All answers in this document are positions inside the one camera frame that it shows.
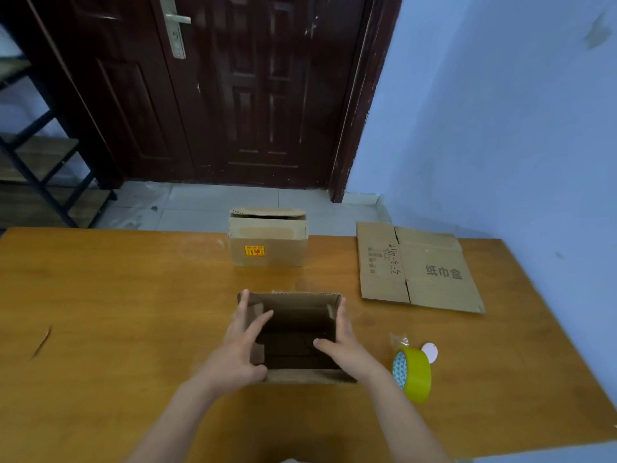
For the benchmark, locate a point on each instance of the person's right hand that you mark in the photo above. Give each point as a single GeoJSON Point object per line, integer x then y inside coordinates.
{"type": "Point", "coordinates": [352, 354]}

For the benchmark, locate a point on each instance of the person's left hand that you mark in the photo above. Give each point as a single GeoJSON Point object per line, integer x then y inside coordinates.
{"type": "Point", "coordinates": [231, 359]}

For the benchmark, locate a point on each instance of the person's right thumb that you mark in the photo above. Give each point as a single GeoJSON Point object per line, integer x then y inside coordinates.
{"type": "Point", "coordinates": [327, 346]}

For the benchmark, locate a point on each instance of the person's left thumb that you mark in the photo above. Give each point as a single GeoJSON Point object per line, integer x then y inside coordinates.
{"type": "Point", "coordinates": [260, 326]}

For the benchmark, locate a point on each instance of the brown cardboard box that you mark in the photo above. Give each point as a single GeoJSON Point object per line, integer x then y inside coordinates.
{"type": "Point", "coordinates": [299, 303]}

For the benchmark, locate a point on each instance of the person's right forearm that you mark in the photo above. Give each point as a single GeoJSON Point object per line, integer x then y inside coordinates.
{"type": "Point", "coordinates": [405, 419]}

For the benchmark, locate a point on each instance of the person's left forearm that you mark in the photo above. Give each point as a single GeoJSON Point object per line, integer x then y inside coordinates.
{"type": "Point", "coordinates": [173, 419]}

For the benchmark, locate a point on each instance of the clear plastic wrapper scrap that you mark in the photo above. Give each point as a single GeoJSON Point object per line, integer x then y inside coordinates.
{"type": "Point", "coordinates": [399, 339]}

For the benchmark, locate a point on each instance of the small cardboard box, red-yellow sticker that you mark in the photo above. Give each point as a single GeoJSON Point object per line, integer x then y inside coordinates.
{"type": "Point", "coordinates": [267, 245]}

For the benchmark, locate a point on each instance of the yellow tape roll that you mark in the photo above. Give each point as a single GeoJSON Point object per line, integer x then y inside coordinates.
{"type": "Point", "coordinates": [414, 376]}

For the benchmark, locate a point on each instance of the white round paper disc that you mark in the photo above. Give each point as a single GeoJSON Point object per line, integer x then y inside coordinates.
{"type": "Point", "coordinates": [430, 351]}

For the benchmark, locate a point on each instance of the flattened cardboard box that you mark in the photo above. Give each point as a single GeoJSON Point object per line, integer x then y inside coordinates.
{"type": "Point", "coordinates": [419, 267]}

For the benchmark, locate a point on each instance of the thin brown strip scrap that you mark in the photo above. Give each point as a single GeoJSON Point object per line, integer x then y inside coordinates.
{"type": "Point", "coordinates": [41, 343]}

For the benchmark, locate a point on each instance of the dark brown wooden door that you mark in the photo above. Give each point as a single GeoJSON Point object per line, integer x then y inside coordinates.
{"type": "Point", "coordinates": [250, 81]}

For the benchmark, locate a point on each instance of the black metal wooden shelf rack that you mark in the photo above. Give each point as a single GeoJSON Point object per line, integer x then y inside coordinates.
{"type": "Point", "coordinates": [43, 159]}

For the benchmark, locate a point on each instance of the dark brown door frame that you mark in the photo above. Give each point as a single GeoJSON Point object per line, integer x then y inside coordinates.
{"type": "Point", "coordinates": [361, 96]}

